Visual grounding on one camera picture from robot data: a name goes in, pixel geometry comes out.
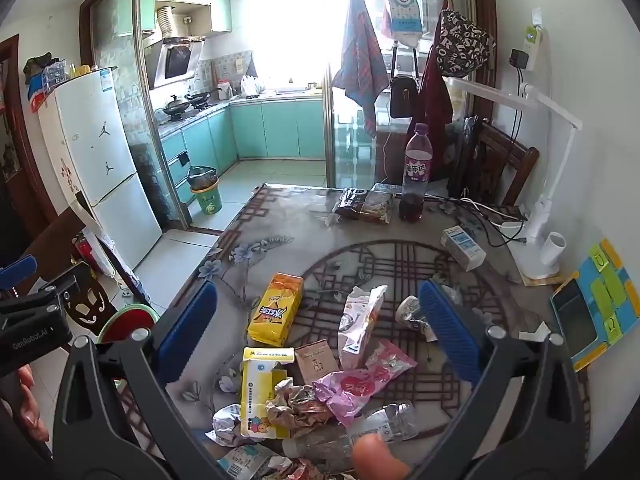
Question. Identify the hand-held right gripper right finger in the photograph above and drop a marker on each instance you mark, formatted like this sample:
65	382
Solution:
450	330

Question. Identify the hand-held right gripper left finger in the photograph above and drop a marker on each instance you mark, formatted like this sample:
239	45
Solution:
192	325

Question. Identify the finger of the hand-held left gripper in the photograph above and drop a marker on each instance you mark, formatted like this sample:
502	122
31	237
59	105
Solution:
70	285
17	268

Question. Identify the light pink wrapper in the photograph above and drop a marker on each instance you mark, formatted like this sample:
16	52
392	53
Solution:
392	357

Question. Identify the red bucket with green rim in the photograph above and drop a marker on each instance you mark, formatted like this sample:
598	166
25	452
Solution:
125	325

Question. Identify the yellow snack box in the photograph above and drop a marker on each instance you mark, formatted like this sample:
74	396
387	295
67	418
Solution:
275	310

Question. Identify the tall white pink wrapper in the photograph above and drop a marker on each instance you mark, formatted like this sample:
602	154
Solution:
360	325

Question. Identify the yellow white carton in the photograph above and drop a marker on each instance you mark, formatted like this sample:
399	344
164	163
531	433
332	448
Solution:
257	390

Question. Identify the silver foil packet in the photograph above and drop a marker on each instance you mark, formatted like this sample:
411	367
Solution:
230	425

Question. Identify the pink heart print wrapper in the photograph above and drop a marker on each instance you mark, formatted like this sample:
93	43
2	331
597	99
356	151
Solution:
350	392

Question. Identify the small brown box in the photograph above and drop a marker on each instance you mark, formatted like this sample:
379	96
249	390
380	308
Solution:
315	362

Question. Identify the foil wrapper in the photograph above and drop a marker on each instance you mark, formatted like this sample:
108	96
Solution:
300	407

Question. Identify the crushed clear plastic bottle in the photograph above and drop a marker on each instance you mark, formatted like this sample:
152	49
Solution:
350	435

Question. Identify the white blue print packet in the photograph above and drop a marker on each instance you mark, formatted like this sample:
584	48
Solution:
247	462

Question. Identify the red wrapper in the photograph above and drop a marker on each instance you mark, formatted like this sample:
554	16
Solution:
315	471

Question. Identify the green trash bin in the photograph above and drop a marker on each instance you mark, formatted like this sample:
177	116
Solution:
207	195

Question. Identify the person's left hand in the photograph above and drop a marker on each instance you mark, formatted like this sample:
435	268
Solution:
32	412

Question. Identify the person's right hand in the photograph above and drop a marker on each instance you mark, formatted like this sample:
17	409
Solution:
380	460

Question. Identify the red fire extinguisher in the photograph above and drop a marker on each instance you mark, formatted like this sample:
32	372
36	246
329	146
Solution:
89	255

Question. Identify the carved wooden chair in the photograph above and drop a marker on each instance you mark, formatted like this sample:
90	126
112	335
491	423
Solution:
50	240

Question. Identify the white medicine box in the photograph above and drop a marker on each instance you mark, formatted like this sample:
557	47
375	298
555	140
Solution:
462	247

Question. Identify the white tissue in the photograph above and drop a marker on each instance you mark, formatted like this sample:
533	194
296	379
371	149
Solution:
534	332

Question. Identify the wooden coaster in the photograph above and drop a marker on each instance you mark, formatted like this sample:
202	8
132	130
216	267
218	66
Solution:
532	280

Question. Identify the black smartphone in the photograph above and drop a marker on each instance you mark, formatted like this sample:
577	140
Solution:
575	317

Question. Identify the white refrigerator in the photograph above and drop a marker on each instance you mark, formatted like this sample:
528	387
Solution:
100	160

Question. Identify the white cup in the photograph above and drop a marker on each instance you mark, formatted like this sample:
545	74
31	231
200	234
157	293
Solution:
554	250

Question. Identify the white desk lamp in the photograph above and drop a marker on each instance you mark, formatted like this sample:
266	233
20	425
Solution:
537	230

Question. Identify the bread packet with dark label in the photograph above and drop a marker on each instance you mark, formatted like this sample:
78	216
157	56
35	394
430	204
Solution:
365	205

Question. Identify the purple drink bottle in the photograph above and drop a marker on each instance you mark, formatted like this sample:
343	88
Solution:
417	165

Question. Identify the red box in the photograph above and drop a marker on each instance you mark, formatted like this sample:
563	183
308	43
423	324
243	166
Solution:
39	101

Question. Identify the dark wooden chair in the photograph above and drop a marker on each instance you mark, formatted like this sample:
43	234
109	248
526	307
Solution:
505	160

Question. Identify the glass sliding door panel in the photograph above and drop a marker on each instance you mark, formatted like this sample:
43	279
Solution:
350	160
120	60

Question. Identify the clear plastic drawer organiser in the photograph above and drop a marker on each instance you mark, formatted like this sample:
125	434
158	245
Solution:
55	72

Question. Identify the dark green bag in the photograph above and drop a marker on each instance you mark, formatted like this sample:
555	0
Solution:
40	64

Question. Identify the black wok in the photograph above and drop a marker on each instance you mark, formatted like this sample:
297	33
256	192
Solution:
176	105

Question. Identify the teal kitchen base cabinets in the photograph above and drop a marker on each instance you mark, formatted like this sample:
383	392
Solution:
280	130

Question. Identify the dark red garment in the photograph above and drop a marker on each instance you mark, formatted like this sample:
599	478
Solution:
435	110

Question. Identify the black frying pan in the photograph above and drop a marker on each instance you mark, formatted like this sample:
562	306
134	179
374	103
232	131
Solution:
197	97

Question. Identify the white jar with red lid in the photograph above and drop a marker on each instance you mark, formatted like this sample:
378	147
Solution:
224	90

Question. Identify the black handbag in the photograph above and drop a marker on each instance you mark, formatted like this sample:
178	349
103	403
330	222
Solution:
402	97

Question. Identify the white plastic bag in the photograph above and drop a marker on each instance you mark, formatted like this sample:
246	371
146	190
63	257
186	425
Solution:
250	85

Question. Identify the range hood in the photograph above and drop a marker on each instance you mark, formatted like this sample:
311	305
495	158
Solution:
177	62

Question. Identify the plaid hanging cloth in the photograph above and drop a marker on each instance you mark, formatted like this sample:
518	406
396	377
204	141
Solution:
360	60

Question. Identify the black white lettered bag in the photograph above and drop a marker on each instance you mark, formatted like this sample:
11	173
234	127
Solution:
460	42

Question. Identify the blue white smiley bag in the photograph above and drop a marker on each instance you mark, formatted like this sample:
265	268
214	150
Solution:
404	10

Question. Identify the black wall adapter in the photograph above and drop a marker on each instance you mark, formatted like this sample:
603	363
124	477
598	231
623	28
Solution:
518	59

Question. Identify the aluminium vent duct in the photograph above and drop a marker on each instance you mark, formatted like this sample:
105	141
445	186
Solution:
164	19

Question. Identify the white green wall device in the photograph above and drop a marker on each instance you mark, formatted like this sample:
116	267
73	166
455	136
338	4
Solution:
532	45

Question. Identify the teal kitchen wall cabinets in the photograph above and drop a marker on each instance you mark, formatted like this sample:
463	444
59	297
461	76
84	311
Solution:
175	5

